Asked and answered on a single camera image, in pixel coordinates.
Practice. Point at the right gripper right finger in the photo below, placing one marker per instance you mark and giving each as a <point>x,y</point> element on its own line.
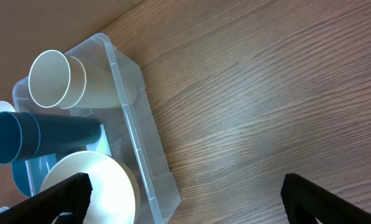
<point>306,202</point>

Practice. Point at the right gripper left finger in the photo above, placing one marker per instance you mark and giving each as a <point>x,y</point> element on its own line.
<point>64,202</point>

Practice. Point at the dark blue bowl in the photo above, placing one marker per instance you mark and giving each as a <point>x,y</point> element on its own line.
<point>29,175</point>

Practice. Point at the dark blue tall cup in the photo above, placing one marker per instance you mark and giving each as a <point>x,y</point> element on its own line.
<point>19,137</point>
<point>59,134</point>

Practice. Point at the cream tall cup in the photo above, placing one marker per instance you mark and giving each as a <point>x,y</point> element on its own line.
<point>56,80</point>
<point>99,91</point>

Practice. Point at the white label in bin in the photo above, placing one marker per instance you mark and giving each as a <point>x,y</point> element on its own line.
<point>102,144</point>

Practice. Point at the clear plastic storage bin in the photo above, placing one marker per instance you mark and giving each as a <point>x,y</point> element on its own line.
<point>131,131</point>

